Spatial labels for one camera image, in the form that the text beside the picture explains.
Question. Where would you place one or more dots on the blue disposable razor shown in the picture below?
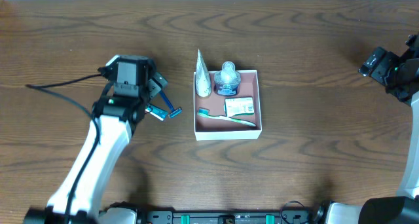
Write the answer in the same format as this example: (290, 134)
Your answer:
(173, 111)

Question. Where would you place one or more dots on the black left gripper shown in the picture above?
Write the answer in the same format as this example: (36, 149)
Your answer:
(156, 84)

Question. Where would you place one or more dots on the clear bottle white cap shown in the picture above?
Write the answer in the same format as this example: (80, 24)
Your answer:
(227, 80)

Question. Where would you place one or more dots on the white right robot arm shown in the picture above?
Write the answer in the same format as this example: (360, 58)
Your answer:
(398, 74)

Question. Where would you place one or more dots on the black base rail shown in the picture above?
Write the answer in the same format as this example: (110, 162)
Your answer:
(292, 212)

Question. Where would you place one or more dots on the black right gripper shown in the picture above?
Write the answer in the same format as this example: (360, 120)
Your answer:
(375, 62)

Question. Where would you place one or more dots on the white box pink interior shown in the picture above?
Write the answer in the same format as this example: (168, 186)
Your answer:
(208, 128)

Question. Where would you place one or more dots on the white green toothpaste tube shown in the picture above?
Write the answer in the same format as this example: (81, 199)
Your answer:
(157, 112)

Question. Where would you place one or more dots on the green white soap box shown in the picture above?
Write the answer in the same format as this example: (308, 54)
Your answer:
(239, 106)

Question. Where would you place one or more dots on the green white toothbrush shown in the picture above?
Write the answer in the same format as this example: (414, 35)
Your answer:
(226, 117)

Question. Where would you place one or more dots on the white shampoo tube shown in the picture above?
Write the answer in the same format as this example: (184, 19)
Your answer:
(202, 77)

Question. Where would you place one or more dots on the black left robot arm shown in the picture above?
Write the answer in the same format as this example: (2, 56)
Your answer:
(113, 121)

